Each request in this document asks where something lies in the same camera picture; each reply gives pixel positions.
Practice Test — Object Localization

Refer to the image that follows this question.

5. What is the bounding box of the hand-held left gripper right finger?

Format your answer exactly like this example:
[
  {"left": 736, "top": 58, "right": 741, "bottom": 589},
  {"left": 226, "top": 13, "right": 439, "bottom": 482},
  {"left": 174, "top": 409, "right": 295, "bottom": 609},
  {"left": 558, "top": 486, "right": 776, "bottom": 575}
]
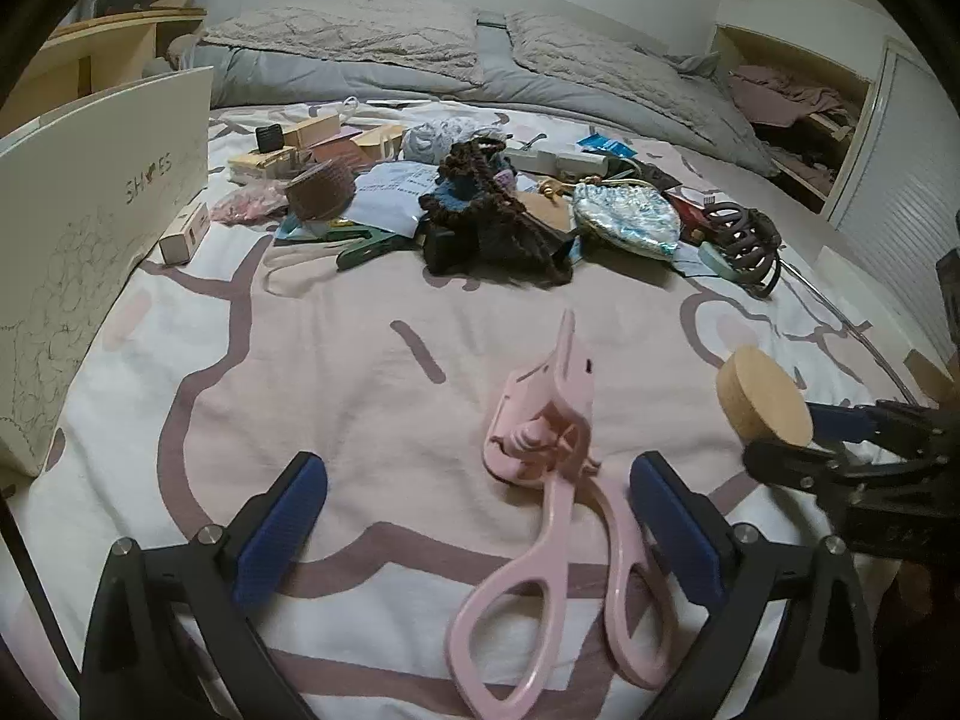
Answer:
[{"left": 628, "top": 451, "right": 878, "bottom": 720}]

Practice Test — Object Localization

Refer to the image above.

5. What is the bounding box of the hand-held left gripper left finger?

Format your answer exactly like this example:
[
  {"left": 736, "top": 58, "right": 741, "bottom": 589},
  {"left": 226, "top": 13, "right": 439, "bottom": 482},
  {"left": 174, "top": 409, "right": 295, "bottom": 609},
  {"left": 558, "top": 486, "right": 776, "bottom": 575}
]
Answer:
[{"left": 81, "top": 451, "right": 329, "bottom": 720}]

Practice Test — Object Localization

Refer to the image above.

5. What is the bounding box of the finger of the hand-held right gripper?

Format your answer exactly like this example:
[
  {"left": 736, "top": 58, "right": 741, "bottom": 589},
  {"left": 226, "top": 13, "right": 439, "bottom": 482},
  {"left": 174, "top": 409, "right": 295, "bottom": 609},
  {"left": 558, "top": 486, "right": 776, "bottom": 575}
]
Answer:
[
  {"left": 807, "top": 400, "right": 944, "bottom": 452},
  {"left": 742, "top": 440, "right": 947, "bottom": 501}
]

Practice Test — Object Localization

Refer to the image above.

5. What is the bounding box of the round wooden coaster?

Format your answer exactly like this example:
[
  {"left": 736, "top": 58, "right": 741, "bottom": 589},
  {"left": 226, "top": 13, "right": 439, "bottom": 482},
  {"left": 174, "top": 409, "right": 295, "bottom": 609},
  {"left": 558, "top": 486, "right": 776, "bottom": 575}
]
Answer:
[{"left": 715, "top": 345, "right": 815, "bottom": 452}]

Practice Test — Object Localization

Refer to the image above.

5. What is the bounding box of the pink eyelash curler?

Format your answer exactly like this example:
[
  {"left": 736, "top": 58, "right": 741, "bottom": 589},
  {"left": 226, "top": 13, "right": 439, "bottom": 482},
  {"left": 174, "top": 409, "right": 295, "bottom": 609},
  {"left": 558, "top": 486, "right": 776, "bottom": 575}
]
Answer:
[{"left": 445, "top": 308, "right": 681, "bottom": 718}]

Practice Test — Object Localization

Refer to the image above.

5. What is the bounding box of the white cardboard box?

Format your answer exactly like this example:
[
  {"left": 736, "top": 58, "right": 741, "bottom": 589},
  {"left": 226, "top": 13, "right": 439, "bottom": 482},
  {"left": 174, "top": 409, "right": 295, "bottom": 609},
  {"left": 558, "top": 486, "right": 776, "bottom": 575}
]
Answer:
[{"left": 0, "top": 65, "right": 217, "bottom": 478}]

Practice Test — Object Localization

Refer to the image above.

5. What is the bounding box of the metal telescopic back scratcher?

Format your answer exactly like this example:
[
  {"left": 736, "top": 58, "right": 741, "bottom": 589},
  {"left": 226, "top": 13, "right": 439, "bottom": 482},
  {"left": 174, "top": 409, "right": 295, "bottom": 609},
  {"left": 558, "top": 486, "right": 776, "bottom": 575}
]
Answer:
[{"left": 778, "top": 261, "right": 914, "bottom": 396}]

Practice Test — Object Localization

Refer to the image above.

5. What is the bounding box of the bear printed blanket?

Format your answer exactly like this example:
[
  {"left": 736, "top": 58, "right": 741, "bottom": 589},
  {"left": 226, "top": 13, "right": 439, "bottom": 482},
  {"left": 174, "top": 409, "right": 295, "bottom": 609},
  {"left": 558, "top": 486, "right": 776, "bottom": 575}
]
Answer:
[{"left": 0, "top": 99, "right": 925, "bottom": 720}]

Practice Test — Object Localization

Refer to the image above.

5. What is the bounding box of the brown hair claw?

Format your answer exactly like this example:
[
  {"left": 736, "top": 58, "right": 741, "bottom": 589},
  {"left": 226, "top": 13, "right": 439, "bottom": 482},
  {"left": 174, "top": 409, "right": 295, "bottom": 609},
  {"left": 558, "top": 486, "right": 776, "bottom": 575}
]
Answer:
[{"left": 700, "top": 203, "right": 784, "bottom": 301}]

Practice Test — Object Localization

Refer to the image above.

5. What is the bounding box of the bed with beige sheet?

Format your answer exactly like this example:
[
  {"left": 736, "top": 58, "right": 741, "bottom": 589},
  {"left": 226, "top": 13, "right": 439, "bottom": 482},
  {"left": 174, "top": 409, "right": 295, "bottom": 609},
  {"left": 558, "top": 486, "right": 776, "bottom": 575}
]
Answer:
[{"left": 0, "top": 86, "right": 960, "bottom": 720}]

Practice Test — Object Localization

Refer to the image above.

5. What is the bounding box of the white louvre door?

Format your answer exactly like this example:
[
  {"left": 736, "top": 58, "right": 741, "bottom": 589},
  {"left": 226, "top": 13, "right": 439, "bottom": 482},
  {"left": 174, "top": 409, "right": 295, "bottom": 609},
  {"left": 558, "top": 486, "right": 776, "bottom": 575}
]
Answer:
[{"left": 828, "top": 40, "right": 960, "bottom": 362}]

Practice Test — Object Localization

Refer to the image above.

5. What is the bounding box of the dark red packet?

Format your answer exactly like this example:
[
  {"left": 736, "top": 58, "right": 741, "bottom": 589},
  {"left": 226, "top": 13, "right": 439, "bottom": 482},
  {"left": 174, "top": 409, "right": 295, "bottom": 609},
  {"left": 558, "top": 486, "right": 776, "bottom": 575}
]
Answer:
[{"left": 663, "top": 190, "right": 722, "bottom": 231}]

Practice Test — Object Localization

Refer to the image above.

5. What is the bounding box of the green clothes peg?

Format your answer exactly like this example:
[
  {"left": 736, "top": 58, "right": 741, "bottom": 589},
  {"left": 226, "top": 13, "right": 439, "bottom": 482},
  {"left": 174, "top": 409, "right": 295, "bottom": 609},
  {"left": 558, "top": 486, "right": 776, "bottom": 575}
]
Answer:
[{"left": 335, "top": 228, "right": 404, "bottom": 272}]

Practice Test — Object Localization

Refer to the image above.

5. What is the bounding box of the small white carton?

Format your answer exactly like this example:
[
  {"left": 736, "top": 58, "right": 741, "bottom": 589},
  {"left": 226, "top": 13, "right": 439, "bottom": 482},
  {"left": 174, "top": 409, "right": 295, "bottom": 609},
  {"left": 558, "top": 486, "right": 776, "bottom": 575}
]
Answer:
[{"left": 158, "top": 200, "right": 211, "bottom": 266}]

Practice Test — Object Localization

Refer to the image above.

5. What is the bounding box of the pink candy bag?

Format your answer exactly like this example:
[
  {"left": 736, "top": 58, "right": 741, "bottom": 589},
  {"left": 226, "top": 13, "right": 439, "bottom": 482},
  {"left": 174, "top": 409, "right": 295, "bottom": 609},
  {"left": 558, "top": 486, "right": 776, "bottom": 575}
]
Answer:
[{"left": 211, "top": 183, "right": 291, "bottom": 226}]

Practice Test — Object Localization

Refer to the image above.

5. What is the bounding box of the pink clothes pile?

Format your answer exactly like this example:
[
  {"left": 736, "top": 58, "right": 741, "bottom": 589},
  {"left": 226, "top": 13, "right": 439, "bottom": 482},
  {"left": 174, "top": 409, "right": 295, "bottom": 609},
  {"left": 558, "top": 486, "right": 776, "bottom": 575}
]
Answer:
[{"left": 730, "top": 63, "right": 861, "bottom": 130}]

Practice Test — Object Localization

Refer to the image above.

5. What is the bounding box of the brown tape roll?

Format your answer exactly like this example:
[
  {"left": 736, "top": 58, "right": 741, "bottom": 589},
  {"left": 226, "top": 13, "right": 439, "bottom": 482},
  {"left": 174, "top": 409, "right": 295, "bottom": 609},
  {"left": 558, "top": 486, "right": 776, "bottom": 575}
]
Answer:
[{"left": 286, "top": 157, "right": 359, "bottom": 220}]

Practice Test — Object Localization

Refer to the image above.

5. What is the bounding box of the brown wooden tag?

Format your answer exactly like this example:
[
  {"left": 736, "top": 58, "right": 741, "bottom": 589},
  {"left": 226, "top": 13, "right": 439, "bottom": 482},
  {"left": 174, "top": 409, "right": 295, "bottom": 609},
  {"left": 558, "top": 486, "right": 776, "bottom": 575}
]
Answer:
[{"left": 517, "top": 190, "right": 576, "bottom": 235}]

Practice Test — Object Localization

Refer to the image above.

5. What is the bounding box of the face mask packet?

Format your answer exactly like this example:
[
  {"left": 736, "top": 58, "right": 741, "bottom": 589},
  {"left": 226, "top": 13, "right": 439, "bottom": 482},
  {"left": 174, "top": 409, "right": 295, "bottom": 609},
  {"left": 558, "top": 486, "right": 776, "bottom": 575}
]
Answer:
[{"left": 352, "top": 163, "right": 441, "bottom": 239}]

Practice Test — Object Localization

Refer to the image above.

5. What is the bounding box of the blue foil packet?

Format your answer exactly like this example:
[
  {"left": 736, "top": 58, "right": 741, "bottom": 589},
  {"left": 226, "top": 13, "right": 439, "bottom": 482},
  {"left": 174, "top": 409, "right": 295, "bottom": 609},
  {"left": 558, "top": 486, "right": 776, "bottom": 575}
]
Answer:
[{"left": 577, "top": 133, "right": 640, "bottom": 160}]

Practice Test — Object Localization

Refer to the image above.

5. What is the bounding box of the beige box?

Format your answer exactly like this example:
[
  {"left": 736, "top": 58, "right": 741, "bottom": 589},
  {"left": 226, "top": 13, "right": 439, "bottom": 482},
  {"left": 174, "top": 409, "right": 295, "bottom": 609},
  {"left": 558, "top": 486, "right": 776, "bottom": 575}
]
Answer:
[{"left": 226, "top": 148, "right": 299, "bottom": 184}]

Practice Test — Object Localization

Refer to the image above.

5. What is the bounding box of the dark braided hair band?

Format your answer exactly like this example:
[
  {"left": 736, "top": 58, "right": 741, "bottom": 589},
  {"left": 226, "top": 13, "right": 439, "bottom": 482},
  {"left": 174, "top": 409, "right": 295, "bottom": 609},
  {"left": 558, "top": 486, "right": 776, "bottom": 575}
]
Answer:
[{"left": 418, "top": 136, "right": 580, "bottom": 287}]

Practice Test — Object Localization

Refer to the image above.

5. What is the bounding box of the brown leather pouch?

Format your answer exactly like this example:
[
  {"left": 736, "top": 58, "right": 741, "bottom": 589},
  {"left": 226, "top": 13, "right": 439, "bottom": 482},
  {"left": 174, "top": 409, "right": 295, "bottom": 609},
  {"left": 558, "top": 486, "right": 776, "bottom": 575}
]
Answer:
[{"left": 296, "top": 139, "right": 374, "bottom": 175}]

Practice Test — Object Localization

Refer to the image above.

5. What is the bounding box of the white power adapter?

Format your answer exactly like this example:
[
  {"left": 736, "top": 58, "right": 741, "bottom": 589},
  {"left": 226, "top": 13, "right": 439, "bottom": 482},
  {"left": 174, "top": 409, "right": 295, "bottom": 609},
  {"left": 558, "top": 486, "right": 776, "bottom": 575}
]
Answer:
[{"left": 505, "top": 148, "right": 610, "bottom": 176}]

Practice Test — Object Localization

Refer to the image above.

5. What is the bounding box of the rounded wooden case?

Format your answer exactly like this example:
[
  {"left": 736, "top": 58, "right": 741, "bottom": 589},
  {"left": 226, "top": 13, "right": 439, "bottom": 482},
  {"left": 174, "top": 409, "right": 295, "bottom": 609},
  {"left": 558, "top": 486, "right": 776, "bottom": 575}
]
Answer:
[
  {"left": 280, "top": 115, "right": 340, "bottom": 151},
  {"left": 352, "top": 127, "right": 411, "bottom": 164}
]

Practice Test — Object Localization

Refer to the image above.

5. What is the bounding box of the right quilted pillow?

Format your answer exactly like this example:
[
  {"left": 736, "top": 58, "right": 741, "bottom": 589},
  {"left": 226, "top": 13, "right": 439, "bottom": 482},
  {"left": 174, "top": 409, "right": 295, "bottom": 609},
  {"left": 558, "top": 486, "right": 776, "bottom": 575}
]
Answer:
[{"left": 505, "top": 10, "right": 752, "bottom": 160}]

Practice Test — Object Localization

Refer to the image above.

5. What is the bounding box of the quilted pillow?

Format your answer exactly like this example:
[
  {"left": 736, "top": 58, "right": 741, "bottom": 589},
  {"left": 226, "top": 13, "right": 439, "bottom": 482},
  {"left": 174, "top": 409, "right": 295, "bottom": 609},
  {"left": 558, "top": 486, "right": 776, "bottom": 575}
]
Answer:
[
  {"left": 201, "top": 0, "right": 486, "bottom": 89},
  {"left": 505, "top": 10, "right": 752, "bottom": 160}
]

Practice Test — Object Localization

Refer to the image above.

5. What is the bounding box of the white mesh ball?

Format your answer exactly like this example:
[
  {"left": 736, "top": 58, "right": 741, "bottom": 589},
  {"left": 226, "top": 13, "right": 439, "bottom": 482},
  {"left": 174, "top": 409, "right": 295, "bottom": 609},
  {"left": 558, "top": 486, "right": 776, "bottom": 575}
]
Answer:
[{"left": 402, "top": 119, "right": 482, "bottom": 167}]

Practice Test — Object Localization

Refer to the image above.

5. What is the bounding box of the grey duvet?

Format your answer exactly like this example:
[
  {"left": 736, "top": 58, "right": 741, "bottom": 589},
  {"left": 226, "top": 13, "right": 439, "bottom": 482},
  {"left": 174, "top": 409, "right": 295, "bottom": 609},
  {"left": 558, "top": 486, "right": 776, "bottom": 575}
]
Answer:
[{"left": 141, "top": 6, "right": 782, "bottom": 179}]

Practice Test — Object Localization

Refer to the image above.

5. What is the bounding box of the left quilted pillow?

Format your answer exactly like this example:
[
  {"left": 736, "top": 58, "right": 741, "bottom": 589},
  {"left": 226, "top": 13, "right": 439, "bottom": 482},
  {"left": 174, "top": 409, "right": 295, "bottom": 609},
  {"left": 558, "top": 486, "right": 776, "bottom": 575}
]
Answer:
[{"left": 201, "top": 0, "right": 486, "bottom": 89}]

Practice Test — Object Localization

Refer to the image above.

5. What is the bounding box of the wooden bedside shelf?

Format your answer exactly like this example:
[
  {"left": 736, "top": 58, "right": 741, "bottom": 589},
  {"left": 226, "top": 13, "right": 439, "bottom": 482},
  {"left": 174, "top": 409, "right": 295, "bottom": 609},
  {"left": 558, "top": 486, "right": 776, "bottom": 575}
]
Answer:
[{"left": 36, "top": 6, "right": 209, "bottom": 104}]

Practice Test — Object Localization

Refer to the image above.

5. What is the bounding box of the floral drawstring pouch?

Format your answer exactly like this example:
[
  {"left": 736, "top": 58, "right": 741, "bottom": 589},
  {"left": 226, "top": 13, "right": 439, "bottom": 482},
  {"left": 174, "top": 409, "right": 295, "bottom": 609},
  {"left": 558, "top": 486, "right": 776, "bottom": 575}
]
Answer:
[{"left": 571, "top": 181, "right": 683, "bottom": 261}]

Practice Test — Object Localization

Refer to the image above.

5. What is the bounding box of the wooden wall niche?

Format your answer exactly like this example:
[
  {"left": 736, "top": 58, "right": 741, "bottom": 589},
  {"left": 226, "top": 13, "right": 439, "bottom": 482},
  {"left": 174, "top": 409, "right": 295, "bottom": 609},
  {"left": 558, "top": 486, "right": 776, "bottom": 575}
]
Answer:
[{"left": 711, "top": 21, "right": 876, "bottom": 220}]

